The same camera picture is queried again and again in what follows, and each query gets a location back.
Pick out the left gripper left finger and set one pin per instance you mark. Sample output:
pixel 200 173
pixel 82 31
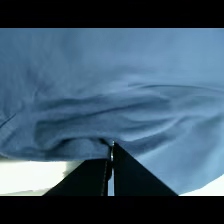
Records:
pixel 85 180

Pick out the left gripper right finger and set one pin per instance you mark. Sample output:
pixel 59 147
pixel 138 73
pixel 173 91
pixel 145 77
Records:
pixel 135 178

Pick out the blue garment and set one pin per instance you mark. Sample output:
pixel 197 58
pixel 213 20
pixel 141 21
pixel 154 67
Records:
pixel 110 83

